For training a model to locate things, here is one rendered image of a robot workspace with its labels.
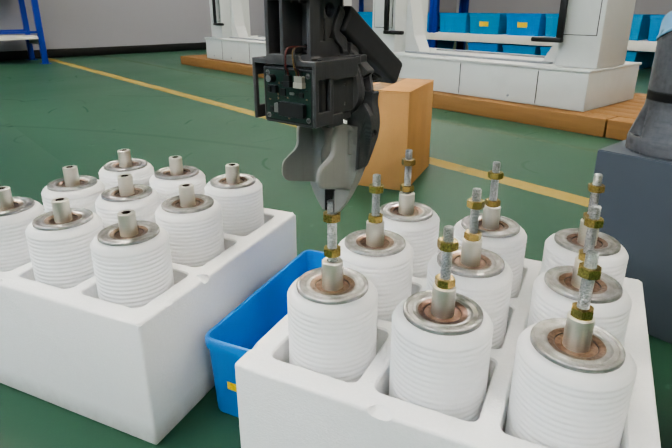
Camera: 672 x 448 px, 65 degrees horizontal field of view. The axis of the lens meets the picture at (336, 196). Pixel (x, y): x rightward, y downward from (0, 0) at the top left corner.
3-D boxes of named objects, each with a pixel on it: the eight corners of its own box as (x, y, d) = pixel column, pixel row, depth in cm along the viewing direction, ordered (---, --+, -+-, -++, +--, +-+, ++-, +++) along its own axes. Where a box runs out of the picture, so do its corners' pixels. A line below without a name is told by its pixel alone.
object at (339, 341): (377, 455, 57) (382, 310, 51) (288, 456, 57) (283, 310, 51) (370, 393, 66) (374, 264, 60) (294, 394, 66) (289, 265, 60)
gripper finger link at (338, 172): (304, 226, 49) (298, 127, 46) (342, 207, 53) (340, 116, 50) (330, 233, 47) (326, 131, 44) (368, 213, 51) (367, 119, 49)
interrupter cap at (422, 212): (443, 216, 75) (444, 211, 75) (405, 228, 71) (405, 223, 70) (406, 201, 81) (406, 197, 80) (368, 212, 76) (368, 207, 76)
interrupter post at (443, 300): (426, 318, 50) (428, 288, 49) (433, 306, 52) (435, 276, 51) (451, 324, 49) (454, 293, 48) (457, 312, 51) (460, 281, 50)
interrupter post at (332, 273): (344, 293, 55) (344, 265, 53) (320, 294, 55) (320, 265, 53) (343, 282, 57) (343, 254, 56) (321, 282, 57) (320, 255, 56)
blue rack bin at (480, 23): (493, 32, 608) (495, 13, 601) (523, 33, 581) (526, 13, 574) (467, 33, 577) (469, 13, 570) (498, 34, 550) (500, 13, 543)
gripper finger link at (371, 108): (328, 165, 51) (325, 73, 48) (340, 161, 52) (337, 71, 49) (369, 172, 48) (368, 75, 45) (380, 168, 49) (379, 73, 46)
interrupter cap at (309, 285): (371, 307, 52) (371, 300, 52) (294, 307, 52) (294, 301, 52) (365, 271, 59) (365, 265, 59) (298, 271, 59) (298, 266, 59)
